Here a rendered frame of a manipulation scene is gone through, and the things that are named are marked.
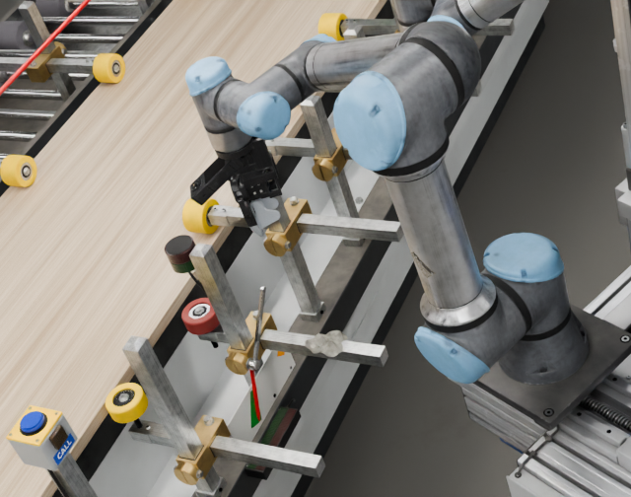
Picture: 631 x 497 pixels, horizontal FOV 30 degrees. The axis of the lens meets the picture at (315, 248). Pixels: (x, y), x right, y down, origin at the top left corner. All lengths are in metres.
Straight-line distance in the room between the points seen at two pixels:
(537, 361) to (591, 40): 2.81
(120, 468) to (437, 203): 1.13
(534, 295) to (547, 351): 0.13
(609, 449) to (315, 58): 0.77
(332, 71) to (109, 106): 1.53
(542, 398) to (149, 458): 0.98
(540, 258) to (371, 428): 1.62
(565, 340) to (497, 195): 2.08
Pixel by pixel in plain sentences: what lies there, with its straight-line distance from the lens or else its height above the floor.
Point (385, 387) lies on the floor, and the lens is 3.47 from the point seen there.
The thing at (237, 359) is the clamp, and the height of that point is 0.87.
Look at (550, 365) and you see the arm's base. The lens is 1.96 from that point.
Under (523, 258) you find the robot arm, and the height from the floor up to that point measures 1.27.
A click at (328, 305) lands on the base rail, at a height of 0.70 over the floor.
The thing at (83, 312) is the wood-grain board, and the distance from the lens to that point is 2.67.
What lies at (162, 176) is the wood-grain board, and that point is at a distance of 2.96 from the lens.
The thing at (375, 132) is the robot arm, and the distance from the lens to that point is 1.54.
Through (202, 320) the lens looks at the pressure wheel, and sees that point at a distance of 2.49.
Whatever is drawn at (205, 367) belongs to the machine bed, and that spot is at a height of 0.68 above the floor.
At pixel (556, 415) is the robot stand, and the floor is 1.04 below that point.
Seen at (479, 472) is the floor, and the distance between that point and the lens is 3.21.
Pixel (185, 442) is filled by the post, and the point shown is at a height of 0.88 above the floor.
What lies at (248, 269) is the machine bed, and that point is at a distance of 2.83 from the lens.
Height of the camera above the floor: 2.51
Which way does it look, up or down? 39 degrees down
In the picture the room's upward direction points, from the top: 20 degrees counter-clockwise
